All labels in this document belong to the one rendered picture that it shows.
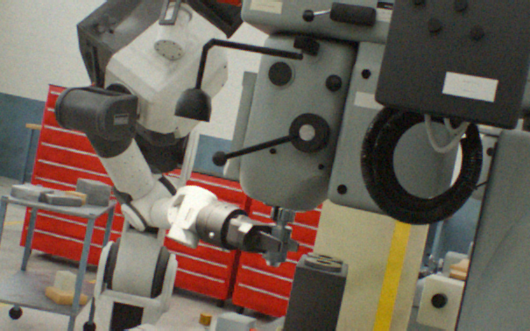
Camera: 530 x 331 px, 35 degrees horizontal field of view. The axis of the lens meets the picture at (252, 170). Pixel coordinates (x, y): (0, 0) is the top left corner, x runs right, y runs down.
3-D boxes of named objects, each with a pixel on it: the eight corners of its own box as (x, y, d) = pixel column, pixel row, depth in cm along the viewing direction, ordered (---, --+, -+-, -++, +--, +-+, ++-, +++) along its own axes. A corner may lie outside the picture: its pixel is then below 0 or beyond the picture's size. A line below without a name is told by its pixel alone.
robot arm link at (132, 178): (119, 215, 207) (81, 152, 192) (159, 183, 211) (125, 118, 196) (145, 237, 200) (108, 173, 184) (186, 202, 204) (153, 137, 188)
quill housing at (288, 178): (222, 195, 157) (257, 24, 155) (257, 193, 176) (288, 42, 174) (321, 218, 151) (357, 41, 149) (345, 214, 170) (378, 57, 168)
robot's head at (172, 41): (153, 60, 185) (153, 36, 177) (164, 24, 190) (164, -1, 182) (183, 66, 185) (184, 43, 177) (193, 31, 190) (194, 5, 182)
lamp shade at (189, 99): (173, 115, 170) (179, 85, 170) (208, 122, 172) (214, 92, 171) (174, 116, 163) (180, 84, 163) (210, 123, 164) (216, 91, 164)
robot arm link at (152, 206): (172, 240, 187) (148, 235, 205) (206, 211, 191) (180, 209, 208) (143, 203, 185) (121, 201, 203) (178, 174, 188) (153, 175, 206)
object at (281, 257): (257, 257, 164) (263, 228, 163) (272, 257, 167) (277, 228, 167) (276, 263, 161) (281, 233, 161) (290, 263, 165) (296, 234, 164)
